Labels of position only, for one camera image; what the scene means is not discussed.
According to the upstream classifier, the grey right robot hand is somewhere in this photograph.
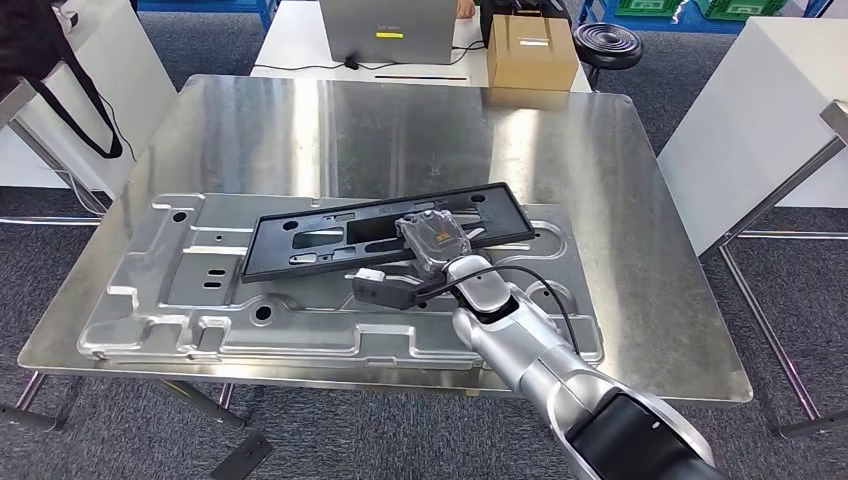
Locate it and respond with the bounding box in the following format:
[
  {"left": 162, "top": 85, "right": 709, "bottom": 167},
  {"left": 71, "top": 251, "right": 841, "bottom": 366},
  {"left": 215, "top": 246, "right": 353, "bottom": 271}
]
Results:
[{"left": 395, "top": 209, "right": 473, "bottom": 280}]

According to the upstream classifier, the black plastic panel with cutouts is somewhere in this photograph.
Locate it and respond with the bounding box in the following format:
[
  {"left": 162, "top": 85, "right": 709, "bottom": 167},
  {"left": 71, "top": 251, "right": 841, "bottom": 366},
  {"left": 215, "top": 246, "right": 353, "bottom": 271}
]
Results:
[{"left": 239, "top": 182, "right": 537, "bottom": 285}]

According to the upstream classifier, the steel workbench table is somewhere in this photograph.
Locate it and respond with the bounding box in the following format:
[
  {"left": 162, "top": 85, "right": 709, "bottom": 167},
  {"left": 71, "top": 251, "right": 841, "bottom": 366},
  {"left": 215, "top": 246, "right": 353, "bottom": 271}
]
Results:
[{"left": 16, "top": 74, "right": 755, "bottom": 429}]

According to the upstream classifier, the brown cardboard box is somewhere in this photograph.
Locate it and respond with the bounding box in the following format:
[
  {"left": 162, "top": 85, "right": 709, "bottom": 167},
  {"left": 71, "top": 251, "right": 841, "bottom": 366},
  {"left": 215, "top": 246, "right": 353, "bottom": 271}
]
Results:
[{"left": 486, "top": 14, "right": 580, "bottom": 93}]

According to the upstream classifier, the black round stool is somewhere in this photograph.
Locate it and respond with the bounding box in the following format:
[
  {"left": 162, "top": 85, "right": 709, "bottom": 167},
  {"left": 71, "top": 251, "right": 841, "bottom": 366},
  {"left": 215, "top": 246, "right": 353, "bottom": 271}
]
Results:
[{"left": 571, "top": 21, "right": 644, "bottom": 91}]

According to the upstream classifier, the stamped silver metal sheet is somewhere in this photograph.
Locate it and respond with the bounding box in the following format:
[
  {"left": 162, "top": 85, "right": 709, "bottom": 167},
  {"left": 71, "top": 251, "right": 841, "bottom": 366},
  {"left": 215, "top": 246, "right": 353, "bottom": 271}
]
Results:
[{"left": 76, "top": 192, "right": 605, "bottom": 371}]

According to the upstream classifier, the green plastic crate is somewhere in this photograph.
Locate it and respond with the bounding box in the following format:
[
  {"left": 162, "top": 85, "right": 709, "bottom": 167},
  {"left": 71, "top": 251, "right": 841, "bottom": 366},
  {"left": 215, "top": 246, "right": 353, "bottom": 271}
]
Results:
[
  {"left": 703, "top": 0, "right": 788, "bottom": 21},
  {"left": 614, "top": 0, "right": 684, "bottom": 18}
]

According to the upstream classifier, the white cabinet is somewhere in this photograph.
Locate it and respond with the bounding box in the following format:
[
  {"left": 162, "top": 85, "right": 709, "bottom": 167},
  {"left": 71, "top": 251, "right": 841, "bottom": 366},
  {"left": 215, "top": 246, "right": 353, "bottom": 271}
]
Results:
[
  {"left": 0, "top": 0, "right": 179, "bottom": 200},
  {"left": 657, "top": 16, "right": 848, "bottom": 258}
]

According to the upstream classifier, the steel side table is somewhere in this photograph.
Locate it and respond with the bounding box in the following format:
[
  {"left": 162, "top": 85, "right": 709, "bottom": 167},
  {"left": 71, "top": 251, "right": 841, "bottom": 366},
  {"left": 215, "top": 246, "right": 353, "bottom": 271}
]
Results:
[
  {"left": 698, "top": 99, "right": 848, "bottom": 440},
  {"left": 0, "top": 76, "right": 111, "bottom": 228}
]

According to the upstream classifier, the black bag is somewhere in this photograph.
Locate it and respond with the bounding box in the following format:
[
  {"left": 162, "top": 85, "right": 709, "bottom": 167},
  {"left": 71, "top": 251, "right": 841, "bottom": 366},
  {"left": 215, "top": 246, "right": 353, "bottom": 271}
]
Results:
[{"left": 0, "top": 0, "right": 69, "bottom": 84}]

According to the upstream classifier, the black right wrist camera bracket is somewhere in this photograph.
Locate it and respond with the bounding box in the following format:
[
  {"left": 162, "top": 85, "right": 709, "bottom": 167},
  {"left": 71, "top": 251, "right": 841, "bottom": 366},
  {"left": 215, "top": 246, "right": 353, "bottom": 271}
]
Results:
[{"left": 351, "top": 267, "right": 453, "bottom": 311}]

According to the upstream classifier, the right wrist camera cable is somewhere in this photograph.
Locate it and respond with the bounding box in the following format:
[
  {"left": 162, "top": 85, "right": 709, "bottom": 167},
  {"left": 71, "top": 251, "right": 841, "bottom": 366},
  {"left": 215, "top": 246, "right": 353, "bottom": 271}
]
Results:
[{"left": 423, "top": 264, "right": 583, "bottom": 359}]

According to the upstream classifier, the black laptop cable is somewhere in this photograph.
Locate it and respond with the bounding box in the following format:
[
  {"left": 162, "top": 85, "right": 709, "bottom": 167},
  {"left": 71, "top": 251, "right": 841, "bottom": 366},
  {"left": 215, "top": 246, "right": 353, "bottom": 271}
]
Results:
[{"left": 258, "top": 39, "right": 488, "bottom": 73}]

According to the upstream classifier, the white floor cable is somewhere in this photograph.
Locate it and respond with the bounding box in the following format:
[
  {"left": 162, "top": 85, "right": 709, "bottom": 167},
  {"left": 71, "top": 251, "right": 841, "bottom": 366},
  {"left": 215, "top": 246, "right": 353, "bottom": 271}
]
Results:
[{"left": 56, "top": 168, "right": 107, "bottom": 217}]

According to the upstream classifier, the black strap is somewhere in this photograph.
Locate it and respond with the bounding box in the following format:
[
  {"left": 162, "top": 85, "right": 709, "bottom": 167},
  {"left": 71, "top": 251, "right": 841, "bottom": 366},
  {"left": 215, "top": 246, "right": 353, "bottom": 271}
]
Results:
[{"left": 29, "top": 26, "right": 125, "bottom": 160}]

